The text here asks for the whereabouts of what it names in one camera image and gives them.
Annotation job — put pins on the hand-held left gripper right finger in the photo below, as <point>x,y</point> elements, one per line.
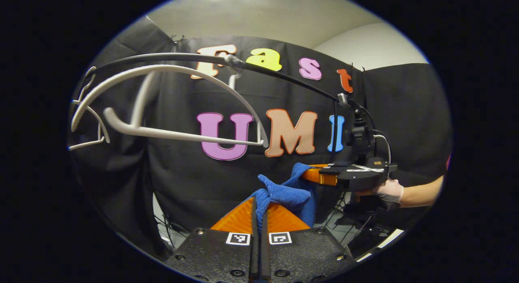
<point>264,254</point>

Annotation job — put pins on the white hanger with taped hook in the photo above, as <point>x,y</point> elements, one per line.
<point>182,136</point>

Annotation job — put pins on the white strip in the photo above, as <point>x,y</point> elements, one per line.
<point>389,239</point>

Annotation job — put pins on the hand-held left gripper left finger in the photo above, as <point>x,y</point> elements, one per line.
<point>254,254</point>

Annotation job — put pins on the black clothes rack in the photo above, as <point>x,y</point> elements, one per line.
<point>170,56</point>

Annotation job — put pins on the black floor box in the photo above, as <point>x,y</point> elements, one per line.
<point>369,240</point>

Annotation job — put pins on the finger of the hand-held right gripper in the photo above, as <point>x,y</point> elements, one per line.
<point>340,165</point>
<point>357,179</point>

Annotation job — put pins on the black backdrop cloth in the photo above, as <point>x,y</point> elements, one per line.
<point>182,185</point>

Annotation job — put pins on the crumpled silver tape wrap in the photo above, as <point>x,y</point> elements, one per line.
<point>234,61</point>

